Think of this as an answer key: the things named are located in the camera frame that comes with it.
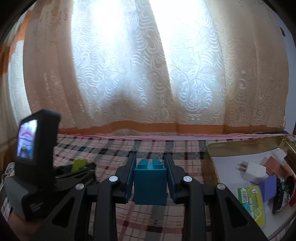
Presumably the lime green toy brick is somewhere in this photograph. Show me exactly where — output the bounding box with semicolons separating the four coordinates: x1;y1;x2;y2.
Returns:
71;159;88;173

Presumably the blue toy brick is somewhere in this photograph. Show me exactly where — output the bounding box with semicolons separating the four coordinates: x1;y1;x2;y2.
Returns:
134;159;167;205

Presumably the person's left hand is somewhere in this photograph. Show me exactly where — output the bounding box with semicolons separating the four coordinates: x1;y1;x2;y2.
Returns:
8;211;41;240

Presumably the white patterned cloth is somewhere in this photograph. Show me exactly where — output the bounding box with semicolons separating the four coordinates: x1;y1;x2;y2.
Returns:
1;162;15;185

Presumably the green tissue packet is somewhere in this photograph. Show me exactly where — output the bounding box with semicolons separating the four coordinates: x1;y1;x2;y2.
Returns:
237;186;266;227

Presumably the white charger plug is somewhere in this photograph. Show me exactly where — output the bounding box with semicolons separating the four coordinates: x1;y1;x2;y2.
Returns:
236;161;269;185

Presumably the plaid tablecloth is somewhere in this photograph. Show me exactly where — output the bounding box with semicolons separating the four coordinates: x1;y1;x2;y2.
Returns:
54;135;273;240

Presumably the purple cube block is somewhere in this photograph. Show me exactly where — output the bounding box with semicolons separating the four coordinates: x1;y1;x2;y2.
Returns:
258;175;277;202

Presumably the brown card deck box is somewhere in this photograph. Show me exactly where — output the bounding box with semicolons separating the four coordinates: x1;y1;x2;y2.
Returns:
264;157;289;179

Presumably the dark brown rectangular bar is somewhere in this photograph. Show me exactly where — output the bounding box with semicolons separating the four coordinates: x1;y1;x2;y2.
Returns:
285;150;296;168

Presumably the cream lace curtain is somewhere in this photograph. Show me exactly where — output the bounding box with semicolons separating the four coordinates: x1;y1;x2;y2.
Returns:
1;1;288;144

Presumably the action camera with screen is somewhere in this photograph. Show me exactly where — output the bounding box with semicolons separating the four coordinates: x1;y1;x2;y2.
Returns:
15;109;61;184

